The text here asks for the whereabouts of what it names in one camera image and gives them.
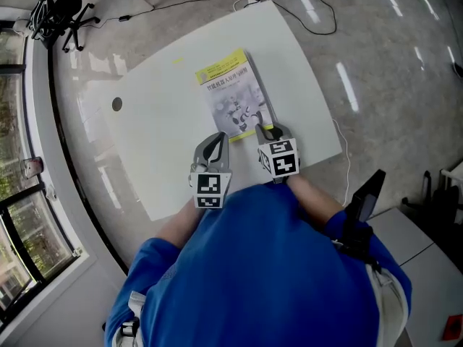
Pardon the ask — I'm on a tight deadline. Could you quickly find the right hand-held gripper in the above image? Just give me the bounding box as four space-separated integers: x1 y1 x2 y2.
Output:
255 121 302 185

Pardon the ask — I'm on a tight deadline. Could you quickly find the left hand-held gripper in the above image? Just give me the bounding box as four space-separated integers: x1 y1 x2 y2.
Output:
187 132 233 210

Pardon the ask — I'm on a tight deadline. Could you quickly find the yellow bordered book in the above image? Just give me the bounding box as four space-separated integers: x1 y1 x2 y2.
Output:
195 48 278 144

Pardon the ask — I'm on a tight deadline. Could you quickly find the person's right forearm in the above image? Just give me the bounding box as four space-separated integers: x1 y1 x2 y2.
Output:
284 173 345 228

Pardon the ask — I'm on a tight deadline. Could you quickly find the person's left forearm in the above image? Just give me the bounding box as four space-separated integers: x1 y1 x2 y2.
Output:
154 196 204 249

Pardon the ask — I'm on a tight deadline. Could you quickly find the black shoulder-mounted device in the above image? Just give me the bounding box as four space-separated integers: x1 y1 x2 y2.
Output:
341 168 387 265

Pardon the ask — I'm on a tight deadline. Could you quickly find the person's blue shirt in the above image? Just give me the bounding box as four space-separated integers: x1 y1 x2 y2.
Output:
103 184 413 347

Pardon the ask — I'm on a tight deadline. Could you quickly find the black chair base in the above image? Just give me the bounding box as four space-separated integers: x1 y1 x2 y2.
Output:
400 170 463 227

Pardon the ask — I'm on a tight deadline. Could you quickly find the small device on windowsill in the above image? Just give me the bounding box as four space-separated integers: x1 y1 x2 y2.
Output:
19 156 45 181

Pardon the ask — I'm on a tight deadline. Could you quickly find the black office chair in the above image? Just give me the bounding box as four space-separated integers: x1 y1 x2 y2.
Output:
27 0 101 53

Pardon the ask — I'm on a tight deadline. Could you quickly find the white side table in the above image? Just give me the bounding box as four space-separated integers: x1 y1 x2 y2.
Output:
364 207 463 347

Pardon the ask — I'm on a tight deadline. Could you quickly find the red floor object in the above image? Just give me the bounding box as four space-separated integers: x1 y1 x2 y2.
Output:
441 314 463 342

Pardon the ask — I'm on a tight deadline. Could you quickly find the long white cable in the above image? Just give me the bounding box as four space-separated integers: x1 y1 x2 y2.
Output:
331 117 352 209

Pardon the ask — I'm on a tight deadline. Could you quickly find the black cable with adapter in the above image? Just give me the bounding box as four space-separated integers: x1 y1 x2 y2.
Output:
82 0 338 36

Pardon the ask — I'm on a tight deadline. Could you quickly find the grey backpack strap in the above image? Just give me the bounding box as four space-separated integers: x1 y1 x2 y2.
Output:
114 290 146 347
364 261 410 347

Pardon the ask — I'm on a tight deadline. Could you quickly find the window frame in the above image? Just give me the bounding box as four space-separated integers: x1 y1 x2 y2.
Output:
0 19 85 328

